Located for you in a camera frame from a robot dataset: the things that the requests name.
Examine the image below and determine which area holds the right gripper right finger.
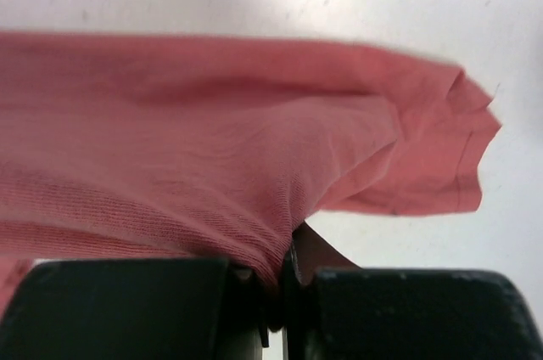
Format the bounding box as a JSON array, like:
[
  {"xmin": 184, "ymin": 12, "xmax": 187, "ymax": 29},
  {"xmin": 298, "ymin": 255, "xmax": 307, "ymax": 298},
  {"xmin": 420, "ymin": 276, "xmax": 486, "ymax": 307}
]
[{"xmin": 282, "ymin": 225, "xmax": 542, "ymax": 359}]

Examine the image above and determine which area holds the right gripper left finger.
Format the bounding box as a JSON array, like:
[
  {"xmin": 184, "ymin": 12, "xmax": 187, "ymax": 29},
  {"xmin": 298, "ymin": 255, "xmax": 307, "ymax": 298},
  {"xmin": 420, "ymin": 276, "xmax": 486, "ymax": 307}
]
[{"xmin": 1, "ymin": 258, "xmax": 269, "ymax": 359}]

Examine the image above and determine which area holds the salmon red t shirt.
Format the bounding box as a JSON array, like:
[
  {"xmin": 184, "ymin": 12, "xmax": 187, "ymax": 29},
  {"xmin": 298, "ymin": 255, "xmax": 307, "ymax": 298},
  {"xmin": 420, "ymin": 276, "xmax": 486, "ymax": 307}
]
[{"xmin": 1, "ymin": 31, "xmax": 501, "ymax": 305}]

